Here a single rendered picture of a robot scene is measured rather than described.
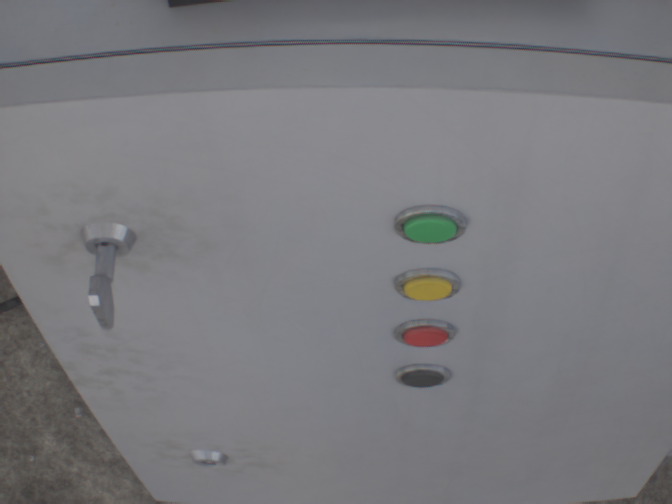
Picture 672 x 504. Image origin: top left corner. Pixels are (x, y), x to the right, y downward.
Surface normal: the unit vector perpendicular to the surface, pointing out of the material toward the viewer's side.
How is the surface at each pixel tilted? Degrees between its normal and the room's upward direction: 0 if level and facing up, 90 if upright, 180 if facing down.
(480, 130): 90
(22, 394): 0
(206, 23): 0
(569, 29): 0
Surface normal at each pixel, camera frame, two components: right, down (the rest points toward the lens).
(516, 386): -0.02, 0.90
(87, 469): -0.03, -0.44
